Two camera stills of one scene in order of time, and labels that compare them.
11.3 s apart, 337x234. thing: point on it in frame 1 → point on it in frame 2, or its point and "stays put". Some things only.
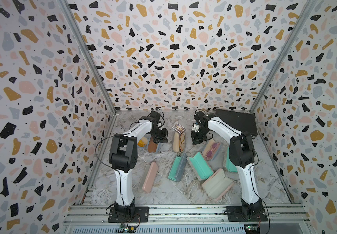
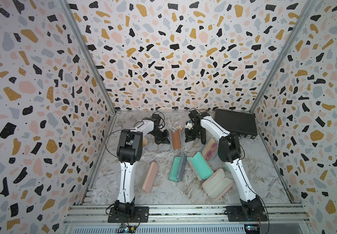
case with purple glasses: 211,149 stays put
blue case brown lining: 152,147 → 176,139
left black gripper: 163,139 stays put
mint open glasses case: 200,166 stays put
